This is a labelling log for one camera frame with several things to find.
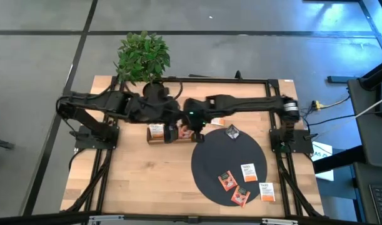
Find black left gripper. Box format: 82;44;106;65
153;102;184;144

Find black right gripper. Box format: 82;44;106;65
181;98;212;144

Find orange-red tea packet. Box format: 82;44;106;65
178;124;194;140
230;185;251;208
217;170;238;192

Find purple tea packet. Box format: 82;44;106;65
224;124;241;140

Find wooden three-compartment tray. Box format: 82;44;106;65
146;123;198;146

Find round dark woven placemat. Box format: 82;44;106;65
190;127;268;207

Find green plant in black pot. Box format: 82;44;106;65
113;30;172;101

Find black desk beam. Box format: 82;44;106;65
312;145;366;174

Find dark foot bar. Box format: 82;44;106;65
327;75;360;84

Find black crossbar silver brackets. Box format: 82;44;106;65
0;211;382;225

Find dark grey desk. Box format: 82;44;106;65
346;77;382;225

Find black furniture leg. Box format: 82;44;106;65
0;136;16;151

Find black pole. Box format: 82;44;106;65
359;57;382;91

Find black keyboard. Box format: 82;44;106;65
368;183;382;224

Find black aluminium table frame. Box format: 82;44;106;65
61;76;326;219

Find yellow plug with cable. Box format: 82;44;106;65
311;96;351;111

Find black power cable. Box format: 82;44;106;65
299;107;357;138

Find white cable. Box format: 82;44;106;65
315;93;382;138

